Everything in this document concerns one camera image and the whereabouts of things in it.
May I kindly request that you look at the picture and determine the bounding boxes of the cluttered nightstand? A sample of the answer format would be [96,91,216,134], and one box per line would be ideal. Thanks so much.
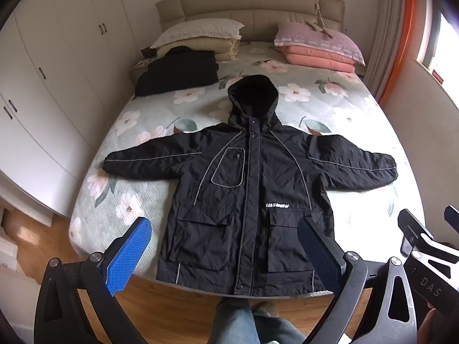
[130,48,159,71]

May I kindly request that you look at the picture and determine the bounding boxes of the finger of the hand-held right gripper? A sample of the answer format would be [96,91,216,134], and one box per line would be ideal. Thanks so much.
[444,205,459,228]
[397,208,434,255]

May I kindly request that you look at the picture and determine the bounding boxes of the white patterned pillow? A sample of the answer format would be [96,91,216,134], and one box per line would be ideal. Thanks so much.
[150,19,245,49]

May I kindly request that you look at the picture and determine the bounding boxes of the white wardrobe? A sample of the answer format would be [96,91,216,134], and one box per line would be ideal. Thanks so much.
[0,0,158,219]

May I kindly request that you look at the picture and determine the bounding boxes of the person's jeans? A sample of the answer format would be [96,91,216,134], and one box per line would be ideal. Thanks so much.
[208,297,309,344]

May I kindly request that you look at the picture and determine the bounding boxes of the grey slipper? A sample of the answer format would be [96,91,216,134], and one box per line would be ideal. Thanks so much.
[251,301,279,318]

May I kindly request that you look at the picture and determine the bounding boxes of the pink pillow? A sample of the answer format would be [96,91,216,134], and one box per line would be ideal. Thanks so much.
[274,21,365,66]

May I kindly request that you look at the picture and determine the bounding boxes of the beige folded blanket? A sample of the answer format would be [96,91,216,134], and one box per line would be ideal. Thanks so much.
[158,38,242,62]

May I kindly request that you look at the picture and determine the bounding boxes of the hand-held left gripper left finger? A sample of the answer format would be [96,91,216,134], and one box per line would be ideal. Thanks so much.
[38,217,152,344]

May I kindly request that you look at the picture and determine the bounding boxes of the window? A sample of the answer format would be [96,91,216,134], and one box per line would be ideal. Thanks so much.
[416,0,459,110]

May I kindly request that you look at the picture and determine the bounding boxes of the beige curtain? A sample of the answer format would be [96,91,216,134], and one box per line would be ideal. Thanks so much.
[366,0,407,94]

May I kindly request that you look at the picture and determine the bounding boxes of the pink folded blanket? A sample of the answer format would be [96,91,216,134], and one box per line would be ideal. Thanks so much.
[280,45,359,74]

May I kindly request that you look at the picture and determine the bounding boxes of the black hooded jacket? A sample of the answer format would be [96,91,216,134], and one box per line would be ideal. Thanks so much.
[102,75,398,297]

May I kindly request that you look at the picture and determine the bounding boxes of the black folded clothes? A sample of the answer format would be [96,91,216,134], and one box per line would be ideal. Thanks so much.
[134,46,220,97]

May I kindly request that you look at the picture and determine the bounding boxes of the beige padded headboard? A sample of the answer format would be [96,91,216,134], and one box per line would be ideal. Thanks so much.
[155,0,345,44]

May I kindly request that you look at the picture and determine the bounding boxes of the person's right hand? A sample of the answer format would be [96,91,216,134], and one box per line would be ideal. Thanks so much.
[418,309,459,344]

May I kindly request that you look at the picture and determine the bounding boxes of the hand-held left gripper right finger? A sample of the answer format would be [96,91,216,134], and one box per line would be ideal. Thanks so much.
[297,217,418,344]

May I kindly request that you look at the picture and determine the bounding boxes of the wooden massage stick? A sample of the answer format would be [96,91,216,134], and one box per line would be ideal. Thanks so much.
[306,0,334,39]

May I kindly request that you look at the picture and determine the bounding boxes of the orange curtain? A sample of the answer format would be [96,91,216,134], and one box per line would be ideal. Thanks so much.
[380,0,427,106]

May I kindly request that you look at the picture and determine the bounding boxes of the floral quilted bedspread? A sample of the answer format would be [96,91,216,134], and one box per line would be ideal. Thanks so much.
[68,39,427,287]

